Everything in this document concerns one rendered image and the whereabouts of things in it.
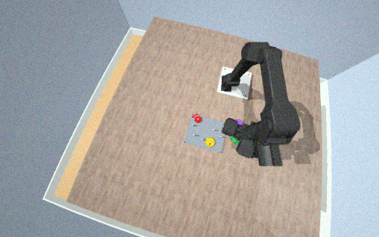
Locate green gear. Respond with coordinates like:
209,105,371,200
230,137,239,144

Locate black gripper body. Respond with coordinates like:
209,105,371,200
222,118,259,142

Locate yellow gear with black stripe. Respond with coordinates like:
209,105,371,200
205,137,215,147

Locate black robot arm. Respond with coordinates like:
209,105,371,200
221,42,300,166

